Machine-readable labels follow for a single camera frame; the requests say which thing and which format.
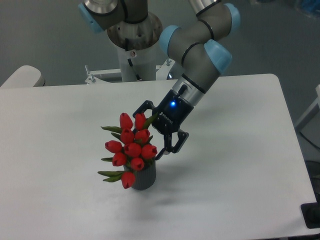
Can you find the white side table frame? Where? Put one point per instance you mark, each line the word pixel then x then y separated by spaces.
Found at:
pixel 307 116

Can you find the dark grey ribbed vase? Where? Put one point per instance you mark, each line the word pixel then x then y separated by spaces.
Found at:
pixel 139 179

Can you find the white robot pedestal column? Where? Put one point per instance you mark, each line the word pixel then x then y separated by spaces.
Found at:
pixel 136 48

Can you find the white pedestal base frame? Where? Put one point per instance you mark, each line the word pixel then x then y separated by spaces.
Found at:
pixel 163 72

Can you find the white chair armrest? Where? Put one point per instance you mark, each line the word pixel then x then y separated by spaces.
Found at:
pixel 24 77

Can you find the red tulip bouquet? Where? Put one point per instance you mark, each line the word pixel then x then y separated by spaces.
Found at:
pixel 135 148

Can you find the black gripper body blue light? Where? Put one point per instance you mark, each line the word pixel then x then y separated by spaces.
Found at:
pixel 172 111

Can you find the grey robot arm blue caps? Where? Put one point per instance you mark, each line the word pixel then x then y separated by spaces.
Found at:
pixel 196 49

